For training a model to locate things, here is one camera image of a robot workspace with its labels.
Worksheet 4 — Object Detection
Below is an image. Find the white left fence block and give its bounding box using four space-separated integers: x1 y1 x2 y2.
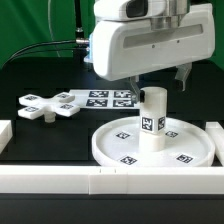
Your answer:
0 120 13 154

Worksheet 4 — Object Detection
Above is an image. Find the white right fence block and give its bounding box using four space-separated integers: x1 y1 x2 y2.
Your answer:
206 122 224 167

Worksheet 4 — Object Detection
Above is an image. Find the white fence block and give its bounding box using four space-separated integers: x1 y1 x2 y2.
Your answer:
0 120 13 154
206 122 224 167

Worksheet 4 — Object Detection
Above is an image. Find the black cable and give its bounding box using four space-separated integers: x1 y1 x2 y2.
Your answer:
9 47 90 63
6 39 90 64

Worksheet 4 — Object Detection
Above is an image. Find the white cross-shaped table base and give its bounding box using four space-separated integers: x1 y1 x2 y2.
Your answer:
18 92 80 123

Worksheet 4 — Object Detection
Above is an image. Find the white front fence bar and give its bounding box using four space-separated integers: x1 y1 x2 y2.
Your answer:
0 165 224 195

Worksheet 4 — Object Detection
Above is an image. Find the black vertical pole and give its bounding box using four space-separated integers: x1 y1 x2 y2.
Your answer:
74 0 84 61

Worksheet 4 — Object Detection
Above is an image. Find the white round table top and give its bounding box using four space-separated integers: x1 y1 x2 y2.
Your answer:
92 116 215 167

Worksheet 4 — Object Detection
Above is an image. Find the black cable lower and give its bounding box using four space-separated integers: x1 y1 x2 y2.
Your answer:
9 47 90 63

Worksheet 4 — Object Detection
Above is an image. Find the black cable upper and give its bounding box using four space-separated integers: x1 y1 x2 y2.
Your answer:
6 39 90 64

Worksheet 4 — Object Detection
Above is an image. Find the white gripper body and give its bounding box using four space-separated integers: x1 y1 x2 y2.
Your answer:
91 3 214 81

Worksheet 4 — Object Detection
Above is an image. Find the white marker tag sheet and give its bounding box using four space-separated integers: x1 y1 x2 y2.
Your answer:
70 89 140 109

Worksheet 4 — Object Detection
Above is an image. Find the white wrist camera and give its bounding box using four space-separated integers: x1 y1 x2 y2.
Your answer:
94 0 167 21

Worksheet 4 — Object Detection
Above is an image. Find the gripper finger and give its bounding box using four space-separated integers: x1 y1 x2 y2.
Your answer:
175 63 192 92
129 76 144 103

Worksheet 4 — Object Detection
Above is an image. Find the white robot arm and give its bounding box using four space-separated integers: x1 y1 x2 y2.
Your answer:
85 0 215 102

